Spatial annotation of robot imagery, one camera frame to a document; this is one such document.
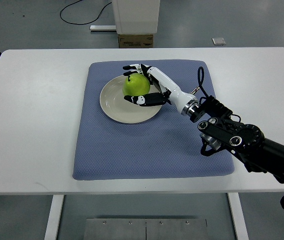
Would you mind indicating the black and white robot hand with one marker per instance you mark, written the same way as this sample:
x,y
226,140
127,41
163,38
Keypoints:
x,y
169,91

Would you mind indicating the green pear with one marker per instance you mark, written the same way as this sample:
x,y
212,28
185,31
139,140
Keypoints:
x,y
136,85

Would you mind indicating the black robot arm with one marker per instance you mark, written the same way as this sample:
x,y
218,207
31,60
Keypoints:
x,y
246,142

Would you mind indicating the beige round plate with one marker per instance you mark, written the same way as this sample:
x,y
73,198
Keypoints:
x,y
117,108

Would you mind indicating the small grey floor plate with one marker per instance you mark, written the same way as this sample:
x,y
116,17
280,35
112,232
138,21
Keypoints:
x,y
219,41

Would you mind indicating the blue textured mat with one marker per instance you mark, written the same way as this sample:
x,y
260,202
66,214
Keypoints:
x,y
165,146

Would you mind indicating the brown cardboard box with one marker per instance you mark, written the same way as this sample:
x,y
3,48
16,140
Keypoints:
x,y
135,41

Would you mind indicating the aluminium rail on floor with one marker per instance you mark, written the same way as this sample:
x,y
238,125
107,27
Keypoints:
x,y
103,28

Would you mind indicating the white table frame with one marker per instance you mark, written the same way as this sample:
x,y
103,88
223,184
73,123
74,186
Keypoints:
x,y
233,198

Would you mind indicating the metal base plate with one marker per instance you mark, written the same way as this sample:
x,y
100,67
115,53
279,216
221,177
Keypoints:
x,y
145,229

